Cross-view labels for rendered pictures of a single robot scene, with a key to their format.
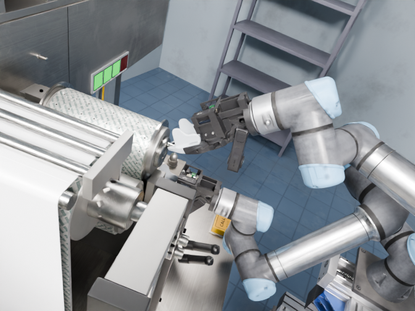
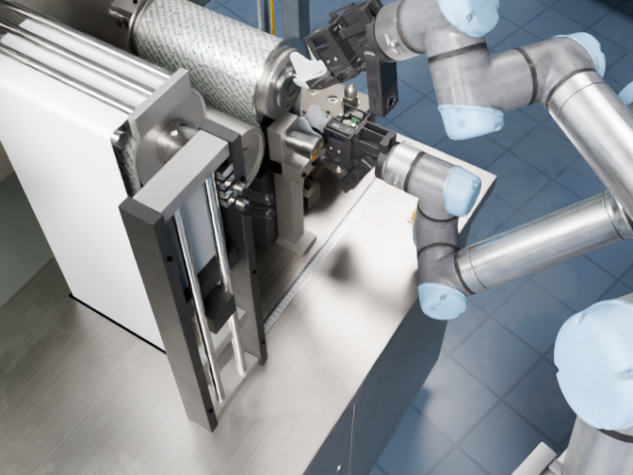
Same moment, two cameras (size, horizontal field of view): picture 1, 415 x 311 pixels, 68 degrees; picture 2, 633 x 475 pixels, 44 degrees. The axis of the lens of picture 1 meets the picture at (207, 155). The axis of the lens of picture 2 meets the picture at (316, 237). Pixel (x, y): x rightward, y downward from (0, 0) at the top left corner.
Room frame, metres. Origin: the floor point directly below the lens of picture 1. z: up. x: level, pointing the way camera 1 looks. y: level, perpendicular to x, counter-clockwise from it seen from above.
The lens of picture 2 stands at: (-0.25, -0.39, 2.09)
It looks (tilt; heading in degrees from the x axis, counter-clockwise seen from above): 53 degrees down; 29
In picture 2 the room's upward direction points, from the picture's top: 1 degrees counter-clockwise
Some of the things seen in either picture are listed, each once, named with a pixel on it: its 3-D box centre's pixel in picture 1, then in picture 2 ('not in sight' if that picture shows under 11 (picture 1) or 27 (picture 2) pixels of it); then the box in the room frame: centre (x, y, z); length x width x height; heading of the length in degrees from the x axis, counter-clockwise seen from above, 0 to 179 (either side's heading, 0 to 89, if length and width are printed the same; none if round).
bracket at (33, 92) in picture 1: (39, 92); (133, 4); (0.57, 0.41, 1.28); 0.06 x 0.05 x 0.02; 87
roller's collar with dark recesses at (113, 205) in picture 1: (116, 202); (188, 149); (0.30, 0.11, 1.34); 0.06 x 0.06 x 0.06; 87
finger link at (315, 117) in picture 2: (162, 173); (313, 117); (0.62, 0.10, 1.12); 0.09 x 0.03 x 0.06; 85
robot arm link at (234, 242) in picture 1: (240, 239); (436, 230); (0.58, -0.17, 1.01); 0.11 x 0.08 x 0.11; 27
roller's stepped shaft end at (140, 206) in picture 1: (153, 217); not in sight; (0.29, 0.05, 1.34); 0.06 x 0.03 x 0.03; 87
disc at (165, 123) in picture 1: (155, 149); (280, 82); (0.55, 0.12, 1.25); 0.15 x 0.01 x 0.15; 177
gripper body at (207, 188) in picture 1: (196, 189); (360, 144); (0.60, 0.00, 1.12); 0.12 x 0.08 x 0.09; 87
